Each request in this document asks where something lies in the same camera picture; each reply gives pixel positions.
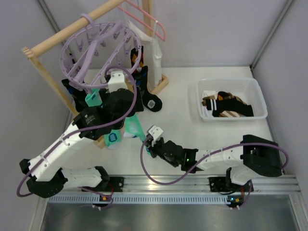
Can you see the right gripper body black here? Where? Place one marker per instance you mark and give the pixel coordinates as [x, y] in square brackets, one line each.
[153, 149]

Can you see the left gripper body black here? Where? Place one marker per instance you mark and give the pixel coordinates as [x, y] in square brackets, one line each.
[106, 95]

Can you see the mint green sock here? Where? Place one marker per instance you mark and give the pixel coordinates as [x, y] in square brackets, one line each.
[113, 139]
[133, 128]

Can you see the black sock with grey patches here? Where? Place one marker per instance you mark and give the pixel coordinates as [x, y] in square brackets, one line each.
[150, 101]

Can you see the black blue sock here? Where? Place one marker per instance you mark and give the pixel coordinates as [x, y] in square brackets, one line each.
[78, 96]

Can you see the black red yellow argyle sock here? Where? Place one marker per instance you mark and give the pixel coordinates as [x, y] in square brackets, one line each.
[133, 56]

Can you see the purple round clip hanger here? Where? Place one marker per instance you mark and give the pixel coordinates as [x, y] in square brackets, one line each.
[111, 40]

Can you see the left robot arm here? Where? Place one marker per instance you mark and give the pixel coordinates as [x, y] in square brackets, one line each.
[45, 175]

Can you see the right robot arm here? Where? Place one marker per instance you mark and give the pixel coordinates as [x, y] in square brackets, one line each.
[253, 157]

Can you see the white garment on hanger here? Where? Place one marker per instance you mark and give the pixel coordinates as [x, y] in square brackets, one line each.
[152, 55]

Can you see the pink clothes hanger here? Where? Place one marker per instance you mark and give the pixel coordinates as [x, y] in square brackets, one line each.
[141, 12]

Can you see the brown beige argyle sock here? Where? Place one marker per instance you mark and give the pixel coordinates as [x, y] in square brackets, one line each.
[220, 96]

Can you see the wooden clothes rack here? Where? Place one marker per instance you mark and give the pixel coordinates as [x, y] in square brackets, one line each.
[34, 53]

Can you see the white plastic basket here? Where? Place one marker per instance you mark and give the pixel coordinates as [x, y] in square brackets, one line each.
[247, 89]

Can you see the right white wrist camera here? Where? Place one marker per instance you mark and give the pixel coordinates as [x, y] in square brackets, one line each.
[155, 132]

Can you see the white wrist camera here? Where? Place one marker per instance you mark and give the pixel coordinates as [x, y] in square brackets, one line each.
[155, 132]
[117, 81]

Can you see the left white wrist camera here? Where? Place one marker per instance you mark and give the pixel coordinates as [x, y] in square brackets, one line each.
[117, 81]

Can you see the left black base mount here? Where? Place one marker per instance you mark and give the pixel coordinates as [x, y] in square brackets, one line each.
[115, 184]

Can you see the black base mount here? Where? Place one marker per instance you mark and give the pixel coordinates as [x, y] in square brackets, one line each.
[218, 184]
[115, 184]

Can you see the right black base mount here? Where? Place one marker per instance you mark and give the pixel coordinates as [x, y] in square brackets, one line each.
[218, 184]

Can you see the aluminium mounting rail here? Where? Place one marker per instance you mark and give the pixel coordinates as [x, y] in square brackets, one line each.
[286, 184]

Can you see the grey slotted cable duct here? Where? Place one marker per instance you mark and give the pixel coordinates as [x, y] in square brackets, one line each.
[182, 199]

